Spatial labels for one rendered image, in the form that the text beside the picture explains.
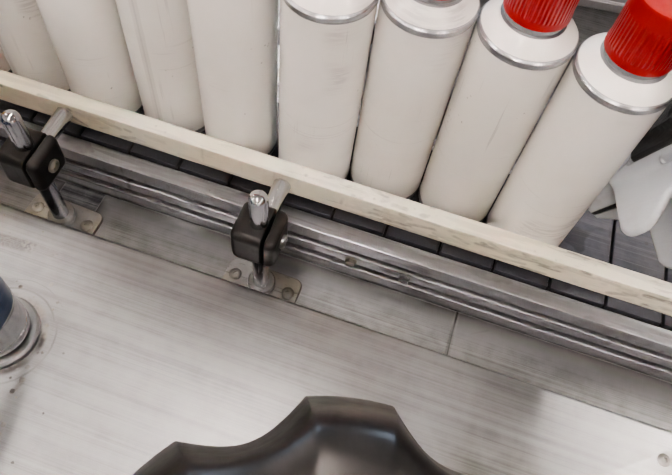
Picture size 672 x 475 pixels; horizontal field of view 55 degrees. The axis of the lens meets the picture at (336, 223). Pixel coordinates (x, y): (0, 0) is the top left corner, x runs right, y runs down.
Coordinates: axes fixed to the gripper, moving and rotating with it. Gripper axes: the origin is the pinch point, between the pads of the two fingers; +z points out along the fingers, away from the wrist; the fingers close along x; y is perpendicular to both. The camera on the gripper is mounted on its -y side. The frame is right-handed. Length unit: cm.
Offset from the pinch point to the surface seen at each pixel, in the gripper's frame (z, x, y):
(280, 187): 12.1, -16.3, 5.6
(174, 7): 8.5, -27.6, 1.7
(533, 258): 3.8, -1.8, 4.8
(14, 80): 21.6, -33.7, 4.2
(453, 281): 9.2, -3.3, 5.9
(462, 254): 8.4, -3.7, 4.2
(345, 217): 12.6, -11.0, 4.3
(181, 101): 15.5, -24.1, 2.0
